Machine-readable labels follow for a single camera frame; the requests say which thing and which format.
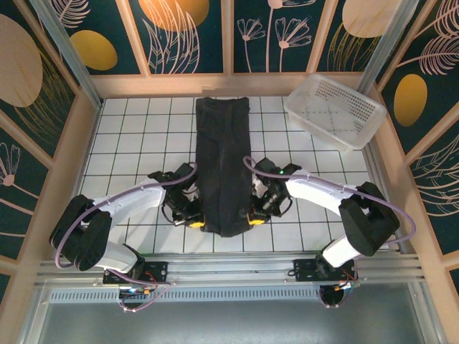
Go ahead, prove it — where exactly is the large beige disc wall panel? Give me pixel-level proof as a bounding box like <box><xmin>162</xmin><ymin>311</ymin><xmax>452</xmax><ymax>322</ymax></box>
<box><xmin>0</xmin><ymin>0</ymin><xmax>78</xmax><ymax>158</ymax></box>

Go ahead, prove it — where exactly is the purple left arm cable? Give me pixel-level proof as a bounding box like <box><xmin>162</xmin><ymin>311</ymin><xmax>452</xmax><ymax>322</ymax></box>
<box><xmin>52</xmin><ymin>161</ymin><xmax>200</xmax><ymax>312</ymax></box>

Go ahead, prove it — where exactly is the long aluminium mounting rail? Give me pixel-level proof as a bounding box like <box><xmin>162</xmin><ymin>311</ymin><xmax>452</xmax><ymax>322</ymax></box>
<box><xmin>35</xmin><ymin>252</ymin><xmax>426</xmax><ymax>287</ymax></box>

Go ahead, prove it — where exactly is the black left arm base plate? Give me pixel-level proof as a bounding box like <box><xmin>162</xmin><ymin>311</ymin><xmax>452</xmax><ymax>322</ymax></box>
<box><xmin>103</xmin><ymin>261</ymin><xmax>169</xmax><ymax>286</ymax></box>

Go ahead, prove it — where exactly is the orange circle leaves wall panel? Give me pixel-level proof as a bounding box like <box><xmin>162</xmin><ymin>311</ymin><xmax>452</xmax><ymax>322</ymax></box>
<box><xmin>128</xmin><ymin>0</ymin><xmax>224</xmax><ymax>75</ymax></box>

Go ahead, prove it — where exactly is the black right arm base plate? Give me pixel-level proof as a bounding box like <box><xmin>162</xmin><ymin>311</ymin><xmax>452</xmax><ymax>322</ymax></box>
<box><xmin>293</xmin><ymin>258</ymin><xmax>359</xmax><ymax>284</ymax></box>

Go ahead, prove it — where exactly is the fern and yellow oval panel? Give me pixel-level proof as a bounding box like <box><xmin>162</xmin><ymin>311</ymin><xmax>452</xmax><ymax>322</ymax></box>
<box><xmin>379</xmin><ymin>0</ymin><xmax>459</xmax><ymax>155</ymax></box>

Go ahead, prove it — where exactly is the beige circle grass wall panel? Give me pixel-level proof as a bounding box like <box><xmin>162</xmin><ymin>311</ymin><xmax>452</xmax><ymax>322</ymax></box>
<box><xmin>317</xmin><ymin>0</ymin><xmax>390</xmax><ymax>72</ymax></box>

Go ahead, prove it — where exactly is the single pink flower wall panel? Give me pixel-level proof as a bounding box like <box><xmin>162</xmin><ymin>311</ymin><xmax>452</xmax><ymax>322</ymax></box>
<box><xmin>0</xmin><ymin>125</ymin><xmax>49</xmax><ymax>259</ymax></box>

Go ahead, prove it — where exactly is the slotted grey metal strip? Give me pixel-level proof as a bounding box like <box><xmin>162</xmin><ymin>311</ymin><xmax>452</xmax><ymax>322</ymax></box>
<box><xmin>48</xmin><ymin>288</ymin><xmax>323</xmax><ymax>304</ymax></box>

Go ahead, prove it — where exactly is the pink fern outline wall panel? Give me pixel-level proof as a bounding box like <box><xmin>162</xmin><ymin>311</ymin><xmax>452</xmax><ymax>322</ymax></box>
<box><xmin>410</xmin><ymin>139</ymin><xmax>459</xmax><ymax>255</ymax></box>

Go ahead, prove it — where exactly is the aluminium corner post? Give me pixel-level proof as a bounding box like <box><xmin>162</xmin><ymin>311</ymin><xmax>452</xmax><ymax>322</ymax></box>
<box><xmin>28</xmin><ymin>0</ymin><xmax>105</xmax><ymax>108</ymax></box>
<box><xmin>358</xmin><ymin>0</ymin><xmax>420</xmax><ymax>97</ymax></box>

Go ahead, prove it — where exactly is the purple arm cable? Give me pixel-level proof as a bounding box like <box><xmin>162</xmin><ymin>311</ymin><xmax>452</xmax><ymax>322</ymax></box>
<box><xmin>242</xmin><ymin>156</ymin><xmax>417</xmax><ymax>309</ymax></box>
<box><xmin>52</xmin><ymin>161</ymin><xmax>200</xmax><ymax>312</ymax></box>

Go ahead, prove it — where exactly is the pink flowers wall panel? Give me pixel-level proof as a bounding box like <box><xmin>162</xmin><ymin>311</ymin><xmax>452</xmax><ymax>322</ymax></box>
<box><xmin>233</xmin><ymin>0</ymin><xmax>327</xmax><ymax>72</ymax></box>

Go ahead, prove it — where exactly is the clear perforated plastic basket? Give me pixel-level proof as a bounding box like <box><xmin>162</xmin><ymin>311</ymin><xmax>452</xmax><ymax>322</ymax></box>
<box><xmin>284</xmin><ymin>73</ymin><xmax>387</xmax><ymax>154</ymax></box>

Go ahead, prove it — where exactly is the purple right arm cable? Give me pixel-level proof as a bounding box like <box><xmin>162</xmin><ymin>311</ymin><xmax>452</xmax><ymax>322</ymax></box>
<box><xmin>242</xmin><ymin>156</ymin><xmax>417</xmax><ymax>309</ymax></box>

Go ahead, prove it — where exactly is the dark grey t-shirt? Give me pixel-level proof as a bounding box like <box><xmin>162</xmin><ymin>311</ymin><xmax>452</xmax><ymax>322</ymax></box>
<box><xmin>195</xmin><ymin>95</ymin><xmax>257</xmax><ymax>238</ymax></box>

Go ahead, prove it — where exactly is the yellow oval wall panel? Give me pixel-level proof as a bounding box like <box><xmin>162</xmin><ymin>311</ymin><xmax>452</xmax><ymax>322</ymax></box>
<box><xmin>52</xmin><ymin>0</ymin><xmax>141</xmax><ymax>75</ymax></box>

